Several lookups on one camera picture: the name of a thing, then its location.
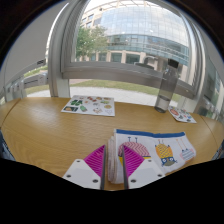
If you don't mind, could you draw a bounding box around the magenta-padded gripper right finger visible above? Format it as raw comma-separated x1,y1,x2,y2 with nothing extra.
120,144,167,190

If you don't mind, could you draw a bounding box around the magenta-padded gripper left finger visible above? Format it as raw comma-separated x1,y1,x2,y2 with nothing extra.
62,144,108,191

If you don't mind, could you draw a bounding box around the white cartoon print towel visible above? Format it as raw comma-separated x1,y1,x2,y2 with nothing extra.
107,128,197,185

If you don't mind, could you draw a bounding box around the colourful sticker sheet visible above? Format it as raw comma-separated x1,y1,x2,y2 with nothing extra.
60,95,116,117
168,105,198,124

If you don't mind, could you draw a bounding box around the clear water bottle black cap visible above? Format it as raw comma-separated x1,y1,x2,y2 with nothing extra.
154,58,180,114

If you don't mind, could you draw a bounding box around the green tree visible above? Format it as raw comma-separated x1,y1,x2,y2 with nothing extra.
75,25,109,61

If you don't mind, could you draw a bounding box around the glass fronted building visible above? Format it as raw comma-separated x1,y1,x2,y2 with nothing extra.
81,1,191,68

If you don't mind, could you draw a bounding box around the white wall socket trunking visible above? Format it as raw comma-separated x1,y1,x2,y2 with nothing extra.
3,71,49,103
196,96,224,121

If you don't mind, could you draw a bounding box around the white window frame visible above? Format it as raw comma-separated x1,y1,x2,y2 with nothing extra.
46,0,206,113

